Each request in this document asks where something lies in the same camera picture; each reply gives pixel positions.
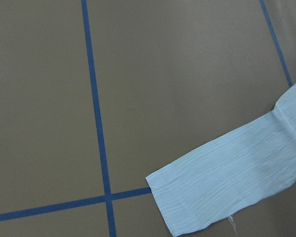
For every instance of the light blue button shirt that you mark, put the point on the light blue button shirt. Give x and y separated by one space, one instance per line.
232 172

